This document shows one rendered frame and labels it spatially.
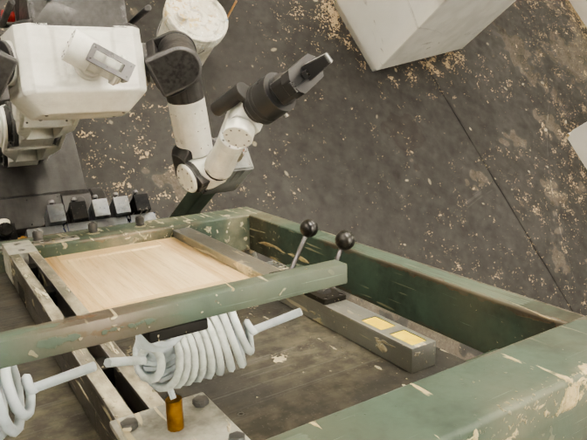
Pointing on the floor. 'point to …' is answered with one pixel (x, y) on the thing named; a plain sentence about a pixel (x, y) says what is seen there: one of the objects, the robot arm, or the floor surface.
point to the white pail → (196, 22)
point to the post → (192, 203)
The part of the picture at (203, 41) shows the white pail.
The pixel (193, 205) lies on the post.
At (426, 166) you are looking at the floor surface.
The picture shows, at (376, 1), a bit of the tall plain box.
